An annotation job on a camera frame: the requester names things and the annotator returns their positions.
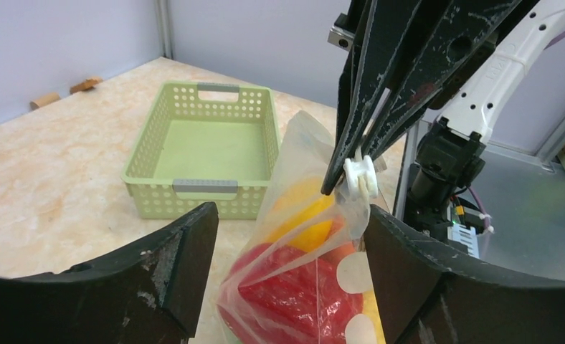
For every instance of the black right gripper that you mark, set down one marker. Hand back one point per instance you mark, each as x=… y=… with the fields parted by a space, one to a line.
x=405 y=57

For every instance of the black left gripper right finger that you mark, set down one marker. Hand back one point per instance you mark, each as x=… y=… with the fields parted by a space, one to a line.
x=429 y=292

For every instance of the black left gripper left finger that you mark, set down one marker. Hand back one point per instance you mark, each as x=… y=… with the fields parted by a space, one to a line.
x=148 y=291

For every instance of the yellow pear toy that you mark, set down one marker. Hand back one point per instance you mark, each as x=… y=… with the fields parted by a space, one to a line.
x=370 y=309

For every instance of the peach toy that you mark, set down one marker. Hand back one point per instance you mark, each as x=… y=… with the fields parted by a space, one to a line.
x=335 y=256

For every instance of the red bell pepper toy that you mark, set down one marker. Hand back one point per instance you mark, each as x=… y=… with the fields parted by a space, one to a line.
x=302 y=305

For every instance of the clear dotted zip top bag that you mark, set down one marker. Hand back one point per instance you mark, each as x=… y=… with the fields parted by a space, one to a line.
x=305 y=151

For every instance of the white zipper slider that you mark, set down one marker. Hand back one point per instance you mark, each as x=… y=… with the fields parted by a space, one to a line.
x=361 y=176

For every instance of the orange mango toy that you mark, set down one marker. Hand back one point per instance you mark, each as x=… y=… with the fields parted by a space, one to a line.
x=299 y=203

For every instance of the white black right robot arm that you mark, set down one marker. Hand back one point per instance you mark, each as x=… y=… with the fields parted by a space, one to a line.
x=448 y=158

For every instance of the green perforated plastic basket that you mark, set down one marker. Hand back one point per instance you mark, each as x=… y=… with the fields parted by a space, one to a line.
x=204 y=142

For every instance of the brown wooden piece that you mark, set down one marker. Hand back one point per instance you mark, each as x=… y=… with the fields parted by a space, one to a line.
x=86 y=84

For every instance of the wooden cork piece left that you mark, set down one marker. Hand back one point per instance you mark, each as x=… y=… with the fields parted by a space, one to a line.
x=44 y=100

